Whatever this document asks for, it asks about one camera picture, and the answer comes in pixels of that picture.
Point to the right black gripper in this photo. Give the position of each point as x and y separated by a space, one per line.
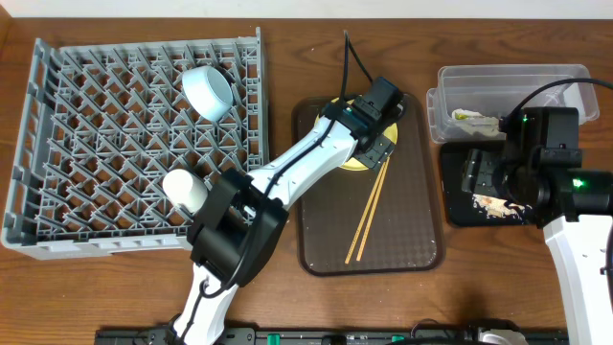
480 172

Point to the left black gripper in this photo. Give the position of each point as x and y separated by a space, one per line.
378 147

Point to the yellow round plate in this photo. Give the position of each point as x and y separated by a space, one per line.
351 164

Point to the white tissue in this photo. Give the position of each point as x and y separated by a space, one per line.
484 127

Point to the light blue bowl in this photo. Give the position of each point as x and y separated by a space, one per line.
208 92

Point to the small white cup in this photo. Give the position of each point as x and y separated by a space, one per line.
185 189

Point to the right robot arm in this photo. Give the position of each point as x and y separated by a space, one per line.
540 168

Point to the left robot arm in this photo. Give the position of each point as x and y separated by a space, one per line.
237 226

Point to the grey plastic dishwasher rack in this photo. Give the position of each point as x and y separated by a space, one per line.
103 124

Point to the food scraps pile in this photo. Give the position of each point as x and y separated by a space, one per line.
497 208

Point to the black rectangular tray bin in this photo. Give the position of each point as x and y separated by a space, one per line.
457 203

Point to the clear plastic bin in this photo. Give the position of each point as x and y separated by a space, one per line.
493 90

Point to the dark brown serving tray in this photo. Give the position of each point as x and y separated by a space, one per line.
407 232

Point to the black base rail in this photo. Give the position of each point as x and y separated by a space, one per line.
426 331

